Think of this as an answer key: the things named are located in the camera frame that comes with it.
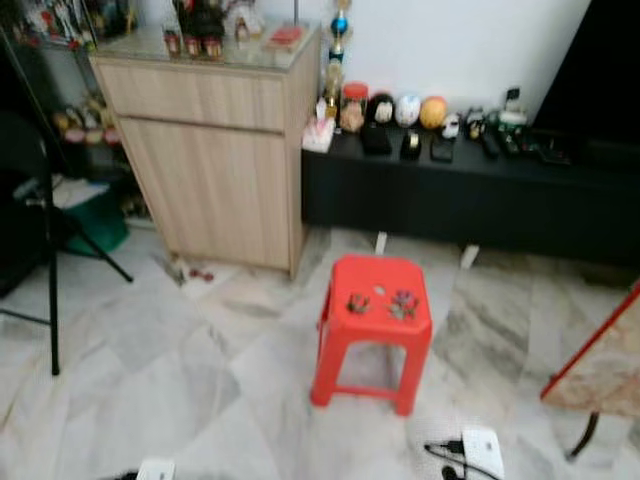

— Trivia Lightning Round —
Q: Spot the black tripod stand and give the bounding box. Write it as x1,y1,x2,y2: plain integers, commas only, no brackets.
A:
0,25,134,378

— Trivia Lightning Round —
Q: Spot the orange round toy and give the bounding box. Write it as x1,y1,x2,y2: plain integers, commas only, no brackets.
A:
420,95,448,129

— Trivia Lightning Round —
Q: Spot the flat red box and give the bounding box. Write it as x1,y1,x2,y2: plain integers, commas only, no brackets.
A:
265,25,306,49

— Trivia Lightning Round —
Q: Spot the glass display shelf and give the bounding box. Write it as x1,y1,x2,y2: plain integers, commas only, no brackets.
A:
0,0,136,221

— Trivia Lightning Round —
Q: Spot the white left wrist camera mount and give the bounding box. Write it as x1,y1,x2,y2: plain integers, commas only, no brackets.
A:
135,457,176,480

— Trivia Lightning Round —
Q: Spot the black fabric pouch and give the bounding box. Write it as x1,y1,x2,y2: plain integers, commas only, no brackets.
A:
362,122,394,156

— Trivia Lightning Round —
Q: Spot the black tv console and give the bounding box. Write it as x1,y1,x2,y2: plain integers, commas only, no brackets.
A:
300,120,640,271

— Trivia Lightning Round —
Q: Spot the black yellow toy figure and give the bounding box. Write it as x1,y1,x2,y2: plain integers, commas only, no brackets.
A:
465,108,488,139

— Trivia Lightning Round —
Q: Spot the gold trophy with blue ball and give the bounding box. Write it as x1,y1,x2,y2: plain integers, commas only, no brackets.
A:
322,0,356,126

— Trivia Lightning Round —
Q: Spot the red plastic stool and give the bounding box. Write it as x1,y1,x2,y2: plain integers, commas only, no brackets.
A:
310,254,435,417

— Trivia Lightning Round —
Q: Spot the white round toy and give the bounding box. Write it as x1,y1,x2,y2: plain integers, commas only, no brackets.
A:
395,93,422,128

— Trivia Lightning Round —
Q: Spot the flat black device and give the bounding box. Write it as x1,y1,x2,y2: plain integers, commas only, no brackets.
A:
431,135,456,163

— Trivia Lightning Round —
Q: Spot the green mug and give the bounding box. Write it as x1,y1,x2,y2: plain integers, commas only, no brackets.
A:
497,105,529,126

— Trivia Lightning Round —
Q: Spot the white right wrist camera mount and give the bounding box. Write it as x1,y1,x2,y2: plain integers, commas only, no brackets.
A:
462,427,507,480

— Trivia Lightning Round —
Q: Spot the black tape dispenser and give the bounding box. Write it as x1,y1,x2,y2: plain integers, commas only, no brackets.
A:
400,128,423,161

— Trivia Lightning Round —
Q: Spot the marble-pattern folding table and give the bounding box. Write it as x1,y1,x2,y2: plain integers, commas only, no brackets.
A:
540,283,640,461

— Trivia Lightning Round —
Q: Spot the white pink tissue pack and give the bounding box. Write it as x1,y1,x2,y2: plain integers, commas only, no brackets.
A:
302,115,336,153

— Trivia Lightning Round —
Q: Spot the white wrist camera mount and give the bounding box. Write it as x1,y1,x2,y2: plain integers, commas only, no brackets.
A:
462,427,507,480
135,457,176,480

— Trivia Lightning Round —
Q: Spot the key bunch with purple tag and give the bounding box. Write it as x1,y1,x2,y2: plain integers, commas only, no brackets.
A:
388,290,421,321

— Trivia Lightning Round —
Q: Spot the black round toy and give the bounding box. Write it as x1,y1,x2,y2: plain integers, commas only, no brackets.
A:
366,92,396,126

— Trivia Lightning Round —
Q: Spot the green bin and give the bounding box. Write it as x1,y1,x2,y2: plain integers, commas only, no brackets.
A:
65,185,131,256

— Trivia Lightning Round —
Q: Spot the dark figurine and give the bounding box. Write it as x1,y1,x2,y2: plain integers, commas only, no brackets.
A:
172,0,226,59

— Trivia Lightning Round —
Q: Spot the jar with brown contents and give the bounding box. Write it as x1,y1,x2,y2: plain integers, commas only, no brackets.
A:
340,82,369,133

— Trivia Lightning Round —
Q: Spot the light wooden cabinet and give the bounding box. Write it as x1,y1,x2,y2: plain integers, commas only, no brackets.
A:
88,25,323,281

